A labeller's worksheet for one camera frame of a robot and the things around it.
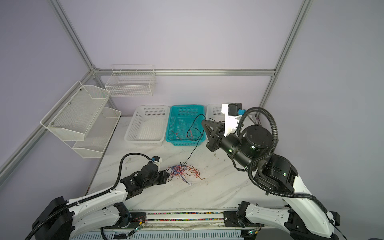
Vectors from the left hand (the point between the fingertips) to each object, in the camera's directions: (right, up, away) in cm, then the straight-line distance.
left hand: (168, 175), depth 83 cm
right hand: (+17, +29, -36) cm, 49 cm away
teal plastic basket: (+6, +28, +32) cm, 43 cm away
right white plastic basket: (+30, +40, +36) cm, 62 cm away
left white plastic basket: (-22, +29, +33) cm, 49 cm away
